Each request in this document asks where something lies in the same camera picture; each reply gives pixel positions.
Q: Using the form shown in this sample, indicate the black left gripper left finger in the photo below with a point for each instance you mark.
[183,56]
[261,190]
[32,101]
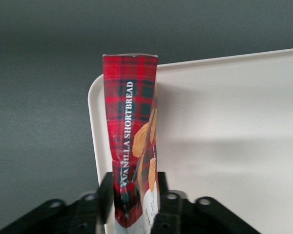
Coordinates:
[75,219]

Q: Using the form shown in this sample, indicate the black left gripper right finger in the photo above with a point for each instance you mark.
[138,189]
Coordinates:
[190,219]

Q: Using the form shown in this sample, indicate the white plastic tray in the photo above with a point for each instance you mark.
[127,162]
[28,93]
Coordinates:
[234,122]

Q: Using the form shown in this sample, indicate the red tartan shortbread cookie box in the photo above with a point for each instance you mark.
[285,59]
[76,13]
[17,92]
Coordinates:
[129,117]

